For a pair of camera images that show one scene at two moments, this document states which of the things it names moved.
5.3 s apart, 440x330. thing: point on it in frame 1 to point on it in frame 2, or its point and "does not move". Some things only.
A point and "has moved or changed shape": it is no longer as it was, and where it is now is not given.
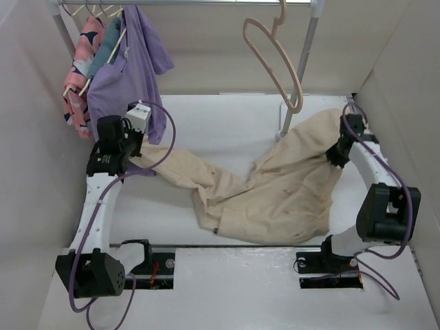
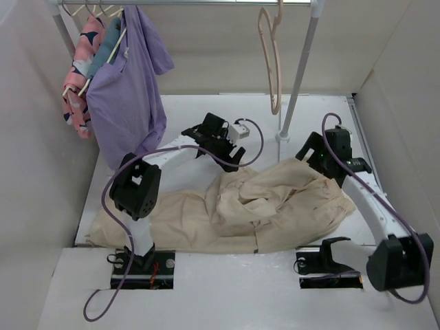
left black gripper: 139,135 to 226,157
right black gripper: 334,158 to 316,141
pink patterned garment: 75,98 does not move
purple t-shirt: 133,78 does not move
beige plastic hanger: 245,33 to 275,25
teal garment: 102,55 does not move
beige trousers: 289,196 has moved or changed shape
